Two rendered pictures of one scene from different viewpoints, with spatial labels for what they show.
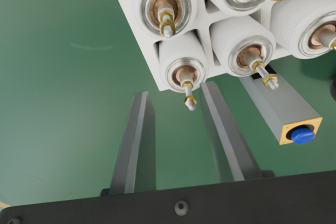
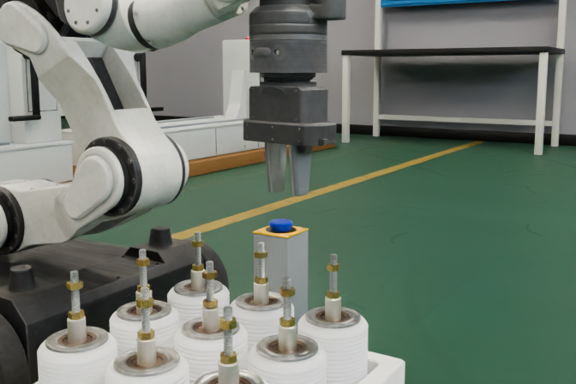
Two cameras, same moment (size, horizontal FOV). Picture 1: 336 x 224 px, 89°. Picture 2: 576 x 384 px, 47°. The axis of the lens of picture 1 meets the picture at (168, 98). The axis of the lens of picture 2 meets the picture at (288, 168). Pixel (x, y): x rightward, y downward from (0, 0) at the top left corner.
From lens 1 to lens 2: 0.71 m
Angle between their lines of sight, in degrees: 56
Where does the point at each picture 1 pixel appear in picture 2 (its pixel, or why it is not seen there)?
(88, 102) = not seen: outside the picture
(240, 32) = (249, 319)
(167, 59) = (333, 335)
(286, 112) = (277, 252)
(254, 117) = not seen: hidden behind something
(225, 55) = (279, 312)
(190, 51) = (304, 328)
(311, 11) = (190, 304)
